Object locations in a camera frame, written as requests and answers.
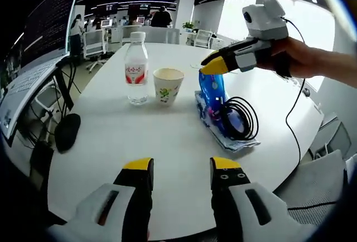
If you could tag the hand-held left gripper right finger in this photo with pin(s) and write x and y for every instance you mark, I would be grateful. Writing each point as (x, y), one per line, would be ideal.
(251, 214)

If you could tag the white printed paper cup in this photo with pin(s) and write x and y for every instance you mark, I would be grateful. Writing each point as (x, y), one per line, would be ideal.
(167, 91)

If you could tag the frosted desk partition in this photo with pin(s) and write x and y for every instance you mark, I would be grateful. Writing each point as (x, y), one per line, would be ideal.
(161, 35)

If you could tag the large black computer mouse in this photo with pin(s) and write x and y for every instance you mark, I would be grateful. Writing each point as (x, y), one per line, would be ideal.
(67, 131)

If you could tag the person's right hand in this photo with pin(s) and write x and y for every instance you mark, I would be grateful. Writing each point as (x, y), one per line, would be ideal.
(293, 55)

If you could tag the white table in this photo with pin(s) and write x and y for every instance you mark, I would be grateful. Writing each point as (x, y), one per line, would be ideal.
(125, 141)

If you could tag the white laptop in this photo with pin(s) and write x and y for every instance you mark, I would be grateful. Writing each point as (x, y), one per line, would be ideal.
(28, 80)

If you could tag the white office chair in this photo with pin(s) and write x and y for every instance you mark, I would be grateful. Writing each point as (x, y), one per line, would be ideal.
(203, 38)
(93, 41)

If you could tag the grey fabric office chair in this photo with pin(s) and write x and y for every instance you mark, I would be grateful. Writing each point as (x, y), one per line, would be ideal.
(315, 178)

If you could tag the green potted plant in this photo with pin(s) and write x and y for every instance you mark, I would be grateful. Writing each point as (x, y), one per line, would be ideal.
(188, 25)

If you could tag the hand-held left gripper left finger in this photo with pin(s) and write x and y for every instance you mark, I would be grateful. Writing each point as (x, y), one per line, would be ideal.
(94, 211)

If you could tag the small white monitor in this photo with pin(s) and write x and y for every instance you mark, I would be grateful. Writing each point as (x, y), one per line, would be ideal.
(106, 23)

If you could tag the clear plastic water bottle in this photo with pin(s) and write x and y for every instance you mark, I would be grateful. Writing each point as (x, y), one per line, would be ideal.
(136, 72)

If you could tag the small black mouse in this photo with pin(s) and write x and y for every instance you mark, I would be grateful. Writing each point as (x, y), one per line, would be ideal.
(306, 92)

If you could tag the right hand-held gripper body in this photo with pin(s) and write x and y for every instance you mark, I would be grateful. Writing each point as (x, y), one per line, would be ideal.
(267, 24)

